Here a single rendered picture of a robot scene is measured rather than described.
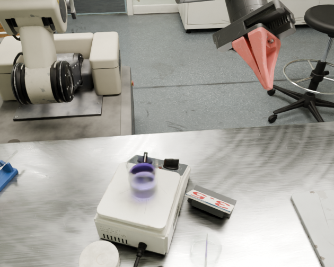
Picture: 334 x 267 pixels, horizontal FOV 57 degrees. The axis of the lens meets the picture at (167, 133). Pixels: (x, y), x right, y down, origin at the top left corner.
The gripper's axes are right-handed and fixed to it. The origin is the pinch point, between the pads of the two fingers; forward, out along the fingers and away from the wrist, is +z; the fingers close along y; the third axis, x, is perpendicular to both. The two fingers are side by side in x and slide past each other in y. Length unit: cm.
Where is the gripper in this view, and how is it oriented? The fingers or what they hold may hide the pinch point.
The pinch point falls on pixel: (266, 83)
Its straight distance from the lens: 45.5
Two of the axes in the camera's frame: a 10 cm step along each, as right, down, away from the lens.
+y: 7.3, -2.7, -6.3
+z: 1.7, 9.6, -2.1
